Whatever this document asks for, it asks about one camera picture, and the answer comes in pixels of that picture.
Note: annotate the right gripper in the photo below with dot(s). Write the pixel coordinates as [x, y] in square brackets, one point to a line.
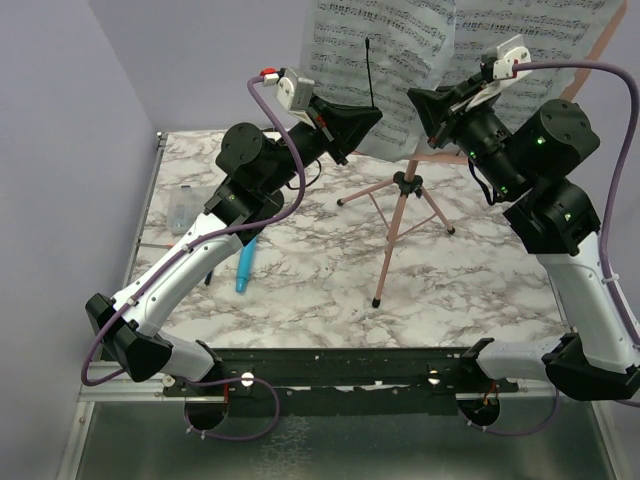
[433, 105]

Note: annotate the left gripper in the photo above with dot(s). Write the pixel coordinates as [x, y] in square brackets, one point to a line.
[343, 126]

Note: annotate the pink perforated music stand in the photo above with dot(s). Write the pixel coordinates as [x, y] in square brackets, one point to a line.
[401, 179]

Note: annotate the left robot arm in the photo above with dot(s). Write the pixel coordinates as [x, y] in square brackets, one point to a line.
[129, 323]

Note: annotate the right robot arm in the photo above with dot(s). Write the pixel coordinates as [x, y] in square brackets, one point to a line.
[528, 170]

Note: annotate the clear plastic parts box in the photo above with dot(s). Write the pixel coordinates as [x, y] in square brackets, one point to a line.
[186, 202]

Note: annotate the red tipped thin rod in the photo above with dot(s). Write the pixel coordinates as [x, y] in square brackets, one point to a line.
[155, 246]

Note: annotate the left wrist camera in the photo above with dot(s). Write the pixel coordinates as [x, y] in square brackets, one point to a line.
[293, 90]

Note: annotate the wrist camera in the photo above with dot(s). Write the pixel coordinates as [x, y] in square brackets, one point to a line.
[498, 71]
[293, 90]

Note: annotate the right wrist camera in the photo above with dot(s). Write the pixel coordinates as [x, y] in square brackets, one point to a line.
[498, 71]

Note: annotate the blue toy recorder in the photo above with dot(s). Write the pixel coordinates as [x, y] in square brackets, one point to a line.
[245, 265]

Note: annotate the aluminium rail bracket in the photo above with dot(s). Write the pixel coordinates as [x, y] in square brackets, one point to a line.
[123, 389]

